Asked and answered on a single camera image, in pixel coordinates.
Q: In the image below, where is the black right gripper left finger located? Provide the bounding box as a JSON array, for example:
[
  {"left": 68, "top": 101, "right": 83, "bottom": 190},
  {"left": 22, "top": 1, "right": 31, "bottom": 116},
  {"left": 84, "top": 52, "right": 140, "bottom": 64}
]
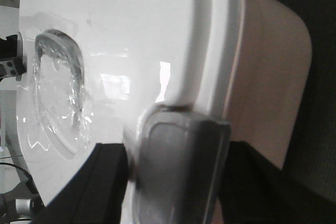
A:
[{"left": 32, "top": 143, "right": 129, "bottom": 223}]

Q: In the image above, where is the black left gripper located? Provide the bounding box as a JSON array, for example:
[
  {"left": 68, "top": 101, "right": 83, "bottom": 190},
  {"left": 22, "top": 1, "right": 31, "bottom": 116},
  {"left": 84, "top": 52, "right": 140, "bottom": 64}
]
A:
[{"left": 1, "top": 33, "right": 26, "bottom": 80}]

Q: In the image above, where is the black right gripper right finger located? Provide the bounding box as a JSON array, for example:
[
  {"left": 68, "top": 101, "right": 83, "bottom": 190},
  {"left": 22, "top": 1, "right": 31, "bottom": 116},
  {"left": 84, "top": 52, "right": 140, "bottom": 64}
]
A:
[{"left": 218, "top": 142, "right": 335, "bottom": 223}]

